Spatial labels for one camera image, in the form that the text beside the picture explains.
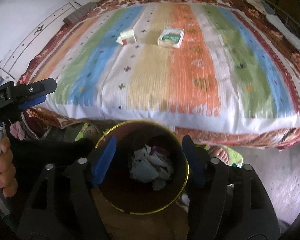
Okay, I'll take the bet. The clear white plastic bag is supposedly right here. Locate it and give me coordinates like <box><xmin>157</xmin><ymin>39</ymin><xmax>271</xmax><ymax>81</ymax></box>
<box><xmin>132</xmin><ymin>145</ymin><xmax>173</xmax><ymax>180</ymax></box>

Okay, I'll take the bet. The pale yellow paper packet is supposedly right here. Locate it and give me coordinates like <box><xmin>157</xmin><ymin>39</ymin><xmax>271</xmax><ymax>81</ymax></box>
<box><xmin>116</xmin><ymin>29</ymin><xmax>136</xmax><ymax>46</ymax></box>

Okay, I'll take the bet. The green white medicine box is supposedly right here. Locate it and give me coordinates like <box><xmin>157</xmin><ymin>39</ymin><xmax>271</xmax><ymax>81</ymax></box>
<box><xmin>158</xmin><ymin>28</ymin><xmax>184</xmax><ymax>49</ymax></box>

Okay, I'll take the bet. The blue face mask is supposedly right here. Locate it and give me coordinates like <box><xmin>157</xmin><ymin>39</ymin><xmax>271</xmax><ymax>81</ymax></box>
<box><xmin>130</xmin><ymin>159</ymin><xmax>159</xmax><ymax>183</ymax></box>

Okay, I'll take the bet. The pink plastic bag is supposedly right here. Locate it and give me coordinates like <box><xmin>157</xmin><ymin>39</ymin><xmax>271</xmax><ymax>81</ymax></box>
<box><xmin>150</xmin><ymin>146</ymin><xmax>167</xmax><ymax>156</ymax></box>

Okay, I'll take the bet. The dark round gold-rimmed trash bin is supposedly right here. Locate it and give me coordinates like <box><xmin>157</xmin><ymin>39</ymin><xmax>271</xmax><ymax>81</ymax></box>
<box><xmin>95</xmin><ymin>120</ymin><xmax>190</xmax><ymax>215</ymax></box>

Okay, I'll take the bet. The person's left hand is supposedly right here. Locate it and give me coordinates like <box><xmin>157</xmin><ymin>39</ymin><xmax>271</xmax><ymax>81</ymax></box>
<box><xmin>0</xmin><ymin>136</ymin><xmax>18</xmax><ymax>198</ymax></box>

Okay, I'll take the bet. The green patterned slipper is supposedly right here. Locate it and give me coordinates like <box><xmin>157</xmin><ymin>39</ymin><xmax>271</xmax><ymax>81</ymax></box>
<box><xmin>204</xmin><ymin>145</ymin><xmax>243</xmax><ymax>167</ymax></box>

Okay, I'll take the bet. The brown floral blanket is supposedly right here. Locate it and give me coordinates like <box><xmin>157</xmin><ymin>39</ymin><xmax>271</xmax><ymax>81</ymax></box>
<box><xmin>18</xmin><ymin>0</ymin><xmax>300</xmax><ymax>148</ymax></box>

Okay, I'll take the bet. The striped colourful bed sheet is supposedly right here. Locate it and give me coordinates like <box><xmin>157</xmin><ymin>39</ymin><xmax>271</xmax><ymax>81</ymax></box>
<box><xmin>29</xmin><ymin>3</ymin><xmax>300</xmax><ymax>134</ymax></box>

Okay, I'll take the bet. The white rolled pillow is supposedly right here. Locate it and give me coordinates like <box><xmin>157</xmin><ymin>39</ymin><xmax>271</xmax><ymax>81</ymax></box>
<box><xmin>266</xmin><ymin>14</ymin><xmax>300</xmax><ymax>50</ymax></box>

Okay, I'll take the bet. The metal bed rail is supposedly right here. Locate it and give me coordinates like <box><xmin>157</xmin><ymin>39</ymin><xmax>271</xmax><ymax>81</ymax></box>
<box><xmin>261</xmin><ymin>0</ymin><xmax>300</xmax><ymax>40</ymax></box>

